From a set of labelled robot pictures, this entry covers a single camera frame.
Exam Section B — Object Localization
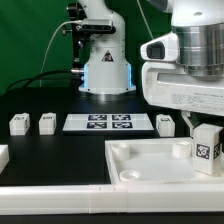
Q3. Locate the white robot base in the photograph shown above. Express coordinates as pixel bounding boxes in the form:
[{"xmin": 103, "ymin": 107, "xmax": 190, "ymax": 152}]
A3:
[{"xmin": 78, "ymin": 0, "xmax": 136, "ymax": 95}]

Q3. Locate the white square tabletop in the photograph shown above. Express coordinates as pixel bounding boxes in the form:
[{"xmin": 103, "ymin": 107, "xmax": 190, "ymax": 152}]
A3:
[{"xmin": 105, "ymin": 138, "xmax": 224, "ymax": 185}]

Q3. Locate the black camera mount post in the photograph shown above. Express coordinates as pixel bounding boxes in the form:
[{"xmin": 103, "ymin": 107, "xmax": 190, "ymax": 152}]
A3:
[{"xmin": 62, "ymin": 2, "xmax": 85, "ymax": 91}]

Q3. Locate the white thin cable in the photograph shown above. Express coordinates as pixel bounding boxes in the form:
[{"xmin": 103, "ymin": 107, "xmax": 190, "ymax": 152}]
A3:
[{"xmin": 39, "ymin": 20, "xmax": 83, "ymax": 88}]

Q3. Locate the white front fence wall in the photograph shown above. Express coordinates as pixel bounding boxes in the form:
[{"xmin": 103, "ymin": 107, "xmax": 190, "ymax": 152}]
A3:
[{"xmin": 0, "ymin": 184, "xmax": 224, "ymax": 215}]

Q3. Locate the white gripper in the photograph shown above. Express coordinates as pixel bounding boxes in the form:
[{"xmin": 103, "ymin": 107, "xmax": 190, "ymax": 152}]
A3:
[{"xmin": 141, "ymin": 62, "xmax": 224, "ymax": 136}]

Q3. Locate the white left fence piece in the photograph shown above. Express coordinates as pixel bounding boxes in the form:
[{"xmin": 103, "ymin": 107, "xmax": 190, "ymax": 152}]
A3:
[{"xmin": 0, "ymin": 145, "xmax": 9, "ymax": 174}]

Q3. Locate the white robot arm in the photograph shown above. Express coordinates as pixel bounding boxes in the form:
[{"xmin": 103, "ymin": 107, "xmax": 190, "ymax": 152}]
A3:
[{"xmin": 140, "ymin": 0, "xmax": 224, "ymax": 122}]

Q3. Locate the white marker plate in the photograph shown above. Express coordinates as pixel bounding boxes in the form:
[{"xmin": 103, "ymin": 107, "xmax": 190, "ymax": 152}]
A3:
[{"xmin": 63, "ymin": 113, "xmax": 154, "ymax": 132}]

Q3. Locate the black cable bundle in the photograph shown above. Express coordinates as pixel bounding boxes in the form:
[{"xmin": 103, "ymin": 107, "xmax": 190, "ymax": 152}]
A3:
[{"xmin": 5, "ymin": 69, "xmax": 84, "ymax": 93}]

